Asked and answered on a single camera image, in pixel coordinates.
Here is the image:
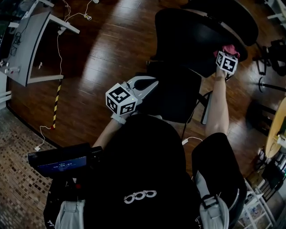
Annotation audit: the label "white wire rack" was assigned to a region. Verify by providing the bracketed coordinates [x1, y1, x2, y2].
[236, 178, 278, 229]

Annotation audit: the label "person's black shirt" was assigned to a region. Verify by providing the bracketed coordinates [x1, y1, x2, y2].
[43, 114, 248, 229]

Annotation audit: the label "white floor cable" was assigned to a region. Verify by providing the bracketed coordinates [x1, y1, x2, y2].
[34, 26, 66, 152]

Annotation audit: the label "pink cloth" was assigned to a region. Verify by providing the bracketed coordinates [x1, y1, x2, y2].
[213, 44, 241, 59]

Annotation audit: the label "thin coiled white cable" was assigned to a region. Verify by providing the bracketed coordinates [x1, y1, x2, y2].
[63, 0, 100, 22]

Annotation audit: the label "black cable bundle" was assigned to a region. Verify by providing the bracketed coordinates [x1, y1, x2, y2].
[10, 32, 22, 55]

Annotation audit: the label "yellow black striped floor strip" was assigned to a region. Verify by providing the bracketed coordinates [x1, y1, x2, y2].
[50, 80, 62, 131]

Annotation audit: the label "white cable with plug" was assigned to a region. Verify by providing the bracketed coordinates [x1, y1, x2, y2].
[181, 136, 204, 146]

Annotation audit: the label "grey harness strap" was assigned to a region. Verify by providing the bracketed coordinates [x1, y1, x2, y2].
[55, 199, 87, 229]
[194, 171, 230, 229]

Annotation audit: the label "white power strip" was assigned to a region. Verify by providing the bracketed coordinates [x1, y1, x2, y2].
[4, 66, 21, 75]

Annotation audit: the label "person's light grey trousers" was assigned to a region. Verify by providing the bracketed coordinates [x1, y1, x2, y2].
[136, 113, 172, 123]

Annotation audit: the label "black chair armrest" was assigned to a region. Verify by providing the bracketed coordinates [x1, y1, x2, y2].
[200, 91, 213, 125]

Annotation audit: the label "round wooden table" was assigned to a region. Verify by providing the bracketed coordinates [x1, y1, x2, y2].
[265, 96, 286, 159]

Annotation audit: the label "black chair seat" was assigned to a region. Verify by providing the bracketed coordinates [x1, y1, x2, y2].
[146, 61, 202, 124]

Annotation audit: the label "white baseboard pipes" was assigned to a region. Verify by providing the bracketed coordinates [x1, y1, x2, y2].
[0, 90, 12, 110]

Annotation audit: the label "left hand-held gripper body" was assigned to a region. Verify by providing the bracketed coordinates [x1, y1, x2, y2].
[105, 81, 143, 116]

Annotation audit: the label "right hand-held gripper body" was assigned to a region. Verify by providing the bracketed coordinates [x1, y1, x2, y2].
[215, 51, 239, 75]

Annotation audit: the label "black table base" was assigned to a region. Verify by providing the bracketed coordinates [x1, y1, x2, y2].
[245, 99, 278, 136]

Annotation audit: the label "white frame shelf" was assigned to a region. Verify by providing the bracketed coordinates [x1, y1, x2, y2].
[265, 0, 286, 26]

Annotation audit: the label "person's left forearm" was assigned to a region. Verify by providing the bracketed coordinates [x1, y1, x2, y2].
[93, 113, 127, 148]

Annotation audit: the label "black swivel chair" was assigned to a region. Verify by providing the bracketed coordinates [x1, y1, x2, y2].
[252, 39, 286, 77]

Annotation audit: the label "light blue desk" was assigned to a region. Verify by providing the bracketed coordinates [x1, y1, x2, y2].
[19, 0, 55, 18]

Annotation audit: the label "black pole stand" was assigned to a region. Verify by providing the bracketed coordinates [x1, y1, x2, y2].
[258, 76, 286, 93]

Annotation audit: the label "person's right forearm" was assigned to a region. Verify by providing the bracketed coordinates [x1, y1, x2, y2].
[205, 68, 230, 137]

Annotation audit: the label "black chest monitor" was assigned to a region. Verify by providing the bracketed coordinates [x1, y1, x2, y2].
[28, 143, 104, 178]

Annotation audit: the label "grey desk with white legs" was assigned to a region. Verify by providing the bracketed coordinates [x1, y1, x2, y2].
[0, 11, 80, 87]

